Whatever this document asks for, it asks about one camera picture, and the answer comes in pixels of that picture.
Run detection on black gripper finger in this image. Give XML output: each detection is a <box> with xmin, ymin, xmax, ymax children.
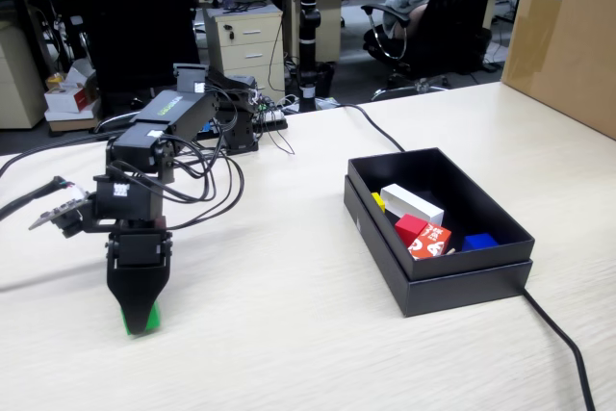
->
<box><xmin>106</xmin><ymin>269</ymin><xmax>170</xmax><ymax>335</ymax></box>

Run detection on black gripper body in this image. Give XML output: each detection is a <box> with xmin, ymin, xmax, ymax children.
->
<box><xmin>106</xmin><ymin>218</ymin><xmax>173</xmax><ymax>271</ymax></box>

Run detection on green wooden cube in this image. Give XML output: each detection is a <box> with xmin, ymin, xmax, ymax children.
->
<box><xmin>119</xmin><ymin>302</ymin><xmax>163</xmax><ymax>337</ymax></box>

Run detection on red wooden cube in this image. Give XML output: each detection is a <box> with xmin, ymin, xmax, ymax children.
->
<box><xmin>395</xmin><ymin>213</ymin><xmax>428</xmax><ymax>248</ymax></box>

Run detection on white red cardboard box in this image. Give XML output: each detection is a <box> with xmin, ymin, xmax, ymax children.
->
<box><xmin>43</xmin><ymin>57</ymin><xmax>100</xmax><ymax>121</ymax></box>

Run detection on white rectangular box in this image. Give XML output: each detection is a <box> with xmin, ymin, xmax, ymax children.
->
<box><xmin>379</xmin><ymin>183</ymin><xmax>445</xmax><ymax>228</ymax></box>

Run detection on orange printed small box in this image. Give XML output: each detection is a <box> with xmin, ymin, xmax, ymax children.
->
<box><xmin>407</xmin><ymin>222</ymin><xmax>453</xmax><ymax>261</ymax></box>

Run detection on black open box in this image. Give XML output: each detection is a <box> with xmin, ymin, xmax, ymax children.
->
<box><xmin>343</xmin><ymin>174</ymin><xmax>534</xmax><ymax>319</ymax></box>

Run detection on black box tray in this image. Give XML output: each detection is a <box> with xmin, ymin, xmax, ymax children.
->
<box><xmin>346</xmin><ymin>146</ymin><xmax>536</xmax><ymax>282</ymax></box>

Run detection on large brown cardboard box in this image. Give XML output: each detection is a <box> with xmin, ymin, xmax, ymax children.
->
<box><xmin>500</xmin><ymin>0</ymin><xmax>616</xmax><ymax>141</ymax></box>

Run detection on beige side cabinet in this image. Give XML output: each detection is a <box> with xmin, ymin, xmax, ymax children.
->
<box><xmin>0</xmin><ymin>20</ymin><xmax>47</xmax><ymax>129</ymax></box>

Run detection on black mesh office chair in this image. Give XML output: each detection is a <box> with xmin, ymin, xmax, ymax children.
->
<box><xmin>71</xmin><ymin>0</ymin><xmax>213</xmax><ymax>136</ymax></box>

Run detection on beige drawer cabinet with lock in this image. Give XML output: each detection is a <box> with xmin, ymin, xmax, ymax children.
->
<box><xmin>206</xmin><ymin>4</ymin><xmax>286</xmax><ymax>94</ymax></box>

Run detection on black vertical pole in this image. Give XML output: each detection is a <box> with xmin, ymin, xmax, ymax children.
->
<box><xmin>287</xmin><ymin>0</ymin><xmax>334</xmax><ymax>113</ymax></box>

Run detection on plain beige cabinet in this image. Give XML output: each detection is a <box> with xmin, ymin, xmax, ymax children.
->
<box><xmin>291</xmin><ymin>0</ymin><xmax>346</xmax><ymax>64</ymax></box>

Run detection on blue wooden cube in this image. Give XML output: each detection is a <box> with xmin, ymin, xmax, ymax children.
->
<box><xmin>461</xmin><ymin>232</ymin><xmax>499</xmax><ymax>253</ymax></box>

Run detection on black office chair chrome arms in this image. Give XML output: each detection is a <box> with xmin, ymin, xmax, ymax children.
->
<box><xmin>360</xmin><ymin>0</ymin><xmax>506</xmax><ymax>102</ymax></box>

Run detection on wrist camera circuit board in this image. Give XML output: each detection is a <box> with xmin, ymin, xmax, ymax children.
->
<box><xmin>28</xmin><ymin>179</ymin><xmax>92</xmax><ymax>239</ymax></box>

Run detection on thick black camera cable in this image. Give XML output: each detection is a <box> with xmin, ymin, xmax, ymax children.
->
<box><xmin>0</xmin><ymin>129</ymin><xmax>145</xmax><ymax>222</ymax></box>

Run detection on black table cable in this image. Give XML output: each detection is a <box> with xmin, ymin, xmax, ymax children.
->
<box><xmin>317</xmin><ymin>103</ymin><xmax>597</xmax><ymax>411</ymax></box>

